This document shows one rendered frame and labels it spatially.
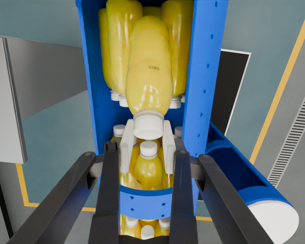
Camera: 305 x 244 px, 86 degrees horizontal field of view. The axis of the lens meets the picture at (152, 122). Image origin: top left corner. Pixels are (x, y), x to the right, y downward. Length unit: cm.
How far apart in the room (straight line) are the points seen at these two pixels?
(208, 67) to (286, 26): 157
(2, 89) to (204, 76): 54
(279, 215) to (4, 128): 100
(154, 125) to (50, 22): 156
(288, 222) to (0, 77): 109
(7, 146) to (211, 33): 65
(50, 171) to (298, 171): 275
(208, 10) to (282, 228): 83
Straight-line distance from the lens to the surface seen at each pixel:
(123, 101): 37
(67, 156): 197
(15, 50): 78
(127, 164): 16
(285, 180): 249
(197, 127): 31
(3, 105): 64
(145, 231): 57
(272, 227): 90
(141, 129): 20
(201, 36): 28
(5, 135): 68
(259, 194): 80
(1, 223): 280
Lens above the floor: 148
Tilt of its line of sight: 69 degrees down
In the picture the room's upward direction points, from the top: 179 degrees clockwise
